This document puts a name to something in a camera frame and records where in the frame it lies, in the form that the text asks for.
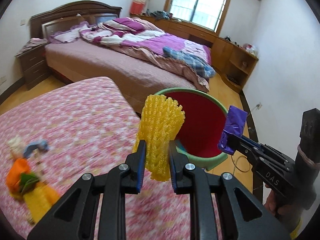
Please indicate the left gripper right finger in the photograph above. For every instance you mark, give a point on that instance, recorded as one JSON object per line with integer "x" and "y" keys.
{"x": 221, "y": 205}

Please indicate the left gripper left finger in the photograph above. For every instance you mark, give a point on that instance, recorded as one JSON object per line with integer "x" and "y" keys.
{"x": 94, "y": 199}

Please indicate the green wrapper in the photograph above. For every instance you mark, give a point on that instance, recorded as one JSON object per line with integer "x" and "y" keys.
{"x": 27, "y": 182}

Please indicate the orange plastic bag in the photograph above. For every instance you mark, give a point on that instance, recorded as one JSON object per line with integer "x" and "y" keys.
{"x": 19, "y": 167}

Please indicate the purple wrapper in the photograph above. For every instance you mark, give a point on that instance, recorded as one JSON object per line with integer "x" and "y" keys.
{"x": 234, "y": 125}

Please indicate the yellow foam fruit net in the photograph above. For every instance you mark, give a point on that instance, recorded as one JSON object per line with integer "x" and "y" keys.
{"x": 162, "y": 119}

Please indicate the right hand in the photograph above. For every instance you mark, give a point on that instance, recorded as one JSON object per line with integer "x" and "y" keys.
{"x": 274, "y": 208}

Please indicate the wooden stick piece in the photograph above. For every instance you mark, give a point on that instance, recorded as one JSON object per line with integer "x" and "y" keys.
{"x": 38, "y": 163}

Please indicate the blue cloth scrap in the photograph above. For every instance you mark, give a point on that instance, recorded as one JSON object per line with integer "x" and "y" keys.
{"x": 41, "y": 145}

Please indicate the red bin green rim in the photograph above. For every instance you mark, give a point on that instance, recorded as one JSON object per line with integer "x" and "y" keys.
{"x": 201, "y": 131}

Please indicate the wooden window cabinet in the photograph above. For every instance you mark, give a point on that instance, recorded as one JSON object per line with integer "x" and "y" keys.
{"x": 233, "y": 63}

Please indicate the blue plaid clothing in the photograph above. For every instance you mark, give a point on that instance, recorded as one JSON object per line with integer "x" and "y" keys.
{"x": 201, "y": 67}

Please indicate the dark wooden nightstand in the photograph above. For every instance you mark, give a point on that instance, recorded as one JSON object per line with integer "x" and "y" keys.
{"x": 34, "y": 66}

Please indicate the large bed mauve sheet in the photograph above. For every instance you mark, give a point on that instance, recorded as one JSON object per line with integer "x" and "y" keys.
{"x": 135, "y": 78}

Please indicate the clothes on nightstand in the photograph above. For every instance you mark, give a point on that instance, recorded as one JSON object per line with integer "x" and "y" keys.
{"x": 31, "y": 44}

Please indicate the white purple-frilled pillow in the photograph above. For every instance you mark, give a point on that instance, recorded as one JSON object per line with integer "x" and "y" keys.
{"x": 69, "y": 36}

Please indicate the purple white quilt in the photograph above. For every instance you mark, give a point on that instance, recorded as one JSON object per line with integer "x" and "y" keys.
{"x": 143, "y": 40}

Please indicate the dark wooden headboard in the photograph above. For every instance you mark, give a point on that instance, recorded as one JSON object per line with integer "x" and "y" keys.
{"x": 83, "y": 8}

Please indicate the clothes pile on cabinet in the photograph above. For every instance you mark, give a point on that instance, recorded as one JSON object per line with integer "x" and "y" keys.
{"x": 159, "y": 15}

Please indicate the window with wooden frame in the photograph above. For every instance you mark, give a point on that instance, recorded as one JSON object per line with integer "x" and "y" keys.
{"x": 209, "y": 14}

